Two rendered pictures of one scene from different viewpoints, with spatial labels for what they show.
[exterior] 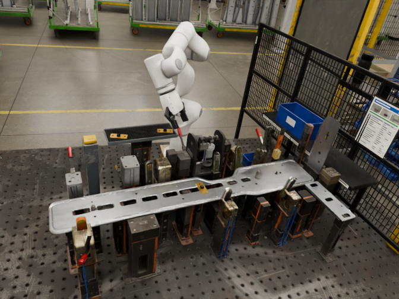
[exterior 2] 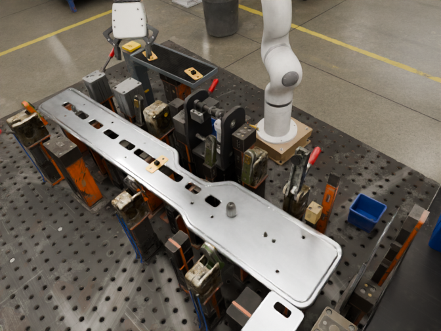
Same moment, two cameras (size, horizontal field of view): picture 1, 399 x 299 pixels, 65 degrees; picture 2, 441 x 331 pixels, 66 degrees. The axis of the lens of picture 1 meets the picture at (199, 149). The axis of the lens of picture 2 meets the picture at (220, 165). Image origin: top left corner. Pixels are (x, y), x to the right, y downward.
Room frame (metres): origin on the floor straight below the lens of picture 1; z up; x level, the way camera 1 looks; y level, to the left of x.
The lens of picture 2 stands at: (1.20, -0.90, 1.86)
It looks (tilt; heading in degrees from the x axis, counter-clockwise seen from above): 47 degrees down; 73
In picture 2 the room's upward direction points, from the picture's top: 6 degrees counter-clockwise
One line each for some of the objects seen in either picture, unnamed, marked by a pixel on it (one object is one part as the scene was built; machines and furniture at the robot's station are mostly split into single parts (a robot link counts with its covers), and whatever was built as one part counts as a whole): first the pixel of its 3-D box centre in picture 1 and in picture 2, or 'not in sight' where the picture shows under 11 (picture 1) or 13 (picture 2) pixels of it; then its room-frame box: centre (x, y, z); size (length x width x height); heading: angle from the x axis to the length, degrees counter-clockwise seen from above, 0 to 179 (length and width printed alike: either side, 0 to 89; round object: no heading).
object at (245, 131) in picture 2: (219, 169); (245, 173); (1.52, -0.14, 0.91); 0.07 x 0.05 x 0.42; 28
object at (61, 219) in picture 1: (198, 190); (151, 163); (1.21, -0.03, 1.00); 1.38 x 0.22 x 0.02; 118
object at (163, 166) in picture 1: (161, 190); (164, 143); (1.29, 0.17, 0.89); 0.13 x 0.11 x 0.38; 28
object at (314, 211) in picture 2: (269, 174); (307, 240); (1.59, -0.46, 0.88); 0.04 x 0.04 x 0.36; 28
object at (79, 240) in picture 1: (87, 264); (41, 149); (0.78, 0.39, 0.88); 0.15 x 0.11 x 0.36; 28
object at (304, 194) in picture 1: (298, 213); (246, 323); (1.32, -0.61, 0.84); 0.11 x 0.10 x 0.28; 28
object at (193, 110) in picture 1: (186, 117); (282, 79); (1.80, 0.11, 1.09); 0.19 x 0.12 x 0.24; 79
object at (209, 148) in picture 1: (202, 169); (217, 154); (1.45, -0.03, 0.94); 0.18 x 0.13 x 0.49; 118
